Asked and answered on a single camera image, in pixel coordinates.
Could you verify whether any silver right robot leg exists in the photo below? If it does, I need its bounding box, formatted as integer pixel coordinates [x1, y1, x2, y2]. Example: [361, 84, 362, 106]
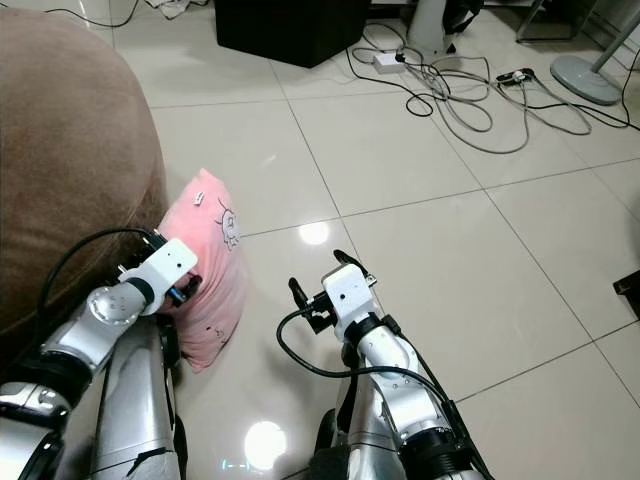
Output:
[305, 385, 371, 480]

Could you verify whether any brown round fabric sofa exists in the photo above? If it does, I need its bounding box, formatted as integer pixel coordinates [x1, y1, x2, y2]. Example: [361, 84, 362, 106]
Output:
[0, 10, 169, 376]

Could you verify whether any silver left robot leg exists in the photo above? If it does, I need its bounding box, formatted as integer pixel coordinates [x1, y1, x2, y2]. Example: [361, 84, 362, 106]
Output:
[95, 320, 186, 480]

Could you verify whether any metal frame chair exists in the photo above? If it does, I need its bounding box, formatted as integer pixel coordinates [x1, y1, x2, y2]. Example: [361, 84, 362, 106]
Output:
[515, 0, 586, 43]

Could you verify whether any black floor cable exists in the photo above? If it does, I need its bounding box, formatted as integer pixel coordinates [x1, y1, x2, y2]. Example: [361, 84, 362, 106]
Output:
[345, 45, 640, 131]

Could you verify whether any grey standing fan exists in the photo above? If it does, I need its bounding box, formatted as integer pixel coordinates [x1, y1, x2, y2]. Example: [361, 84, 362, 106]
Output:
[550, 15, 640, 106]

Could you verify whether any black plug adapter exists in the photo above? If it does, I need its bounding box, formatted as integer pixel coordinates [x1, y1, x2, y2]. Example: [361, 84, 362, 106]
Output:
[497, 68, 536, 85]

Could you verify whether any thin black cable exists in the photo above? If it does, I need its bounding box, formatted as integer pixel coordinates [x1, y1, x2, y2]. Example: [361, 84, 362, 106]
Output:
[50, 5, 151, 33]

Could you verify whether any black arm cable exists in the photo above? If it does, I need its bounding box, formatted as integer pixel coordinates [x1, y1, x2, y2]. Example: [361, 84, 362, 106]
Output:
[40, 228, 161, 311]
[275, 305, 486, 471]

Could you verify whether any white crumpled cloth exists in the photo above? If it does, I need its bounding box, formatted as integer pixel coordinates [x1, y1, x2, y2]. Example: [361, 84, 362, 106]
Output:
[145, 0, 216, 21]

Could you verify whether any pink printed pillow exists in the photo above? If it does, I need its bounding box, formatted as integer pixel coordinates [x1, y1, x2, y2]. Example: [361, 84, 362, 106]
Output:
[155, 168, 249, 373]

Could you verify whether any black storage box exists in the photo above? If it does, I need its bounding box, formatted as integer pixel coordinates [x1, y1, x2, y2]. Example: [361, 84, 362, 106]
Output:
[215, 0, 371, 69]

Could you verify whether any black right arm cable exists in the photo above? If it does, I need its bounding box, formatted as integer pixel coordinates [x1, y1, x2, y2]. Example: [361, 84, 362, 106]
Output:
[275, 305, 486, 471]

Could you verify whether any white power strip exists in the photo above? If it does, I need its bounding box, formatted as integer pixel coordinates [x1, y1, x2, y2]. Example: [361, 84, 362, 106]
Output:
[372, 52, 406, 73]

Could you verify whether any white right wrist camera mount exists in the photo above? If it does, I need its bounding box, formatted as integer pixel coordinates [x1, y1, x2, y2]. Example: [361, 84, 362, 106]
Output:
[322, 263, 376, 336]

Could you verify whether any silver robot leg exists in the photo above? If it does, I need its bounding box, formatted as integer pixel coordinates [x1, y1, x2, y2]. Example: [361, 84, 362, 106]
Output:
[305, 385, 371, 480]
[95, 320, 186, 480]

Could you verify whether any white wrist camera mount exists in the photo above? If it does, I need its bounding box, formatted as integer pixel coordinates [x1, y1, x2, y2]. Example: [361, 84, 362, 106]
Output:
[322, 263, 376, 336]
[125, 238, 199, 301]

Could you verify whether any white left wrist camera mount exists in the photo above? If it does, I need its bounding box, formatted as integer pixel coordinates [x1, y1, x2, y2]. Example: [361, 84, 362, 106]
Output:
[125, 238, 199, 301]

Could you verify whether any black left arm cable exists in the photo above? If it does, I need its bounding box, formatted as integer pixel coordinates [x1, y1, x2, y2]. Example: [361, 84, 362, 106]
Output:
[40, 228, 161, 311]

